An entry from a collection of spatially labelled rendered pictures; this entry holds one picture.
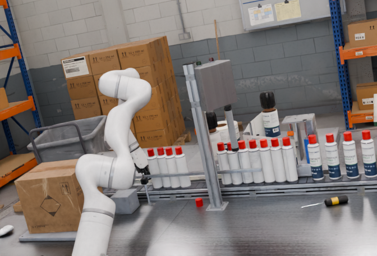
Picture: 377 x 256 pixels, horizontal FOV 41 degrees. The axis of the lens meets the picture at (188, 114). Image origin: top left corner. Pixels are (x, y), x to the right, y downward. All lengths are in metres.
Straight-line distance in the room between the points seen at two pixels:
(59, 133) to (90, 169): 3.44
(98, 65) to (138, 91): 3.81
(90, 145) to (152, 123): 1.43
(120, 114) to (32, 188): 0.61
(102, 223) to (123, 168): 0.22
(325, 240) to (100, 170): 0.87
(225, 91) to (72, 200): 0.84
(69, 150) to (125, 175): 2.68
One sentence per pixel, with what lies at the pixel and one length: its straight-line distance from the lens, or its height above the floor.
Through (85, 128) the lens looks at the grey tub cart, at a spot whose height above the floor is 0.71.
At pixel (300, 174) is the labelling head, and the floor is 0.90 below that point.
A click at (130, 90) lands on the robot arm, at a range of 2.12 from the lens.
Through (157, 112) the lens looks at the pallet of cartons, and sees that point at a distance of 5.78.
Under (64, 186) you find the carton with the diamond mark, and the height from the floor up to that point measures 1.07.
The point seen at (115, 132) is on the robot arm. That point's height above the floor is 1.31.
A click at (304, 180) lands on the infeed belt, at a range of 2.35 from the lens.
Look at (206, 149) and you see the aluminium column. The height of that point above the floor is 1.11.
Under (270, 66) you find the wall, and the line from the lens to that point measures 6.78.
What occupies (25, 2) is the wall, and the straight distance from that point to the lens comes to 8.23.
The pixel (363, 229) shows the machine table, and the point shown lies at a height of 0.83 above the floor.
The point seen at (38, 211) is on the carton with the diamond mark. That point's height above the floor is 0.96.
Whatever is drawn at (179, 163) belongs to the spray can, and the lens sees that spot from 2.46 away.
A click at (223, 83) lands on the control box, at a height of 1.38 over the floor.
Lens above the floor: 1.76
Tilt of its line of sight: 12 degrees down
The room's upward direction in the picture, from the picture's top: 11 degrees counter-clockwise
